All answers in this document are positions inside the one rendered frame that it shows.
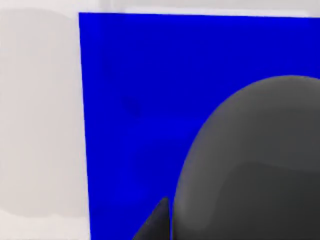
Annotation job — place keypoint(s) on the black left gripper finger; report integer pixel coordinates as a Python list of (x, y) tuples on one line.
[(160, 222)]

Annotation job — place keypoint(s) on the dark grey rounded object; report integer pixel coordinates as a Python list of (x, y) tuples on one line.
[(250, 162)]

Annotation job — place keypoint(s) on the flat blue square mat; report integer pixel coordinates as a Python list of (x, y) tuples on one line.
[(140, 87)]

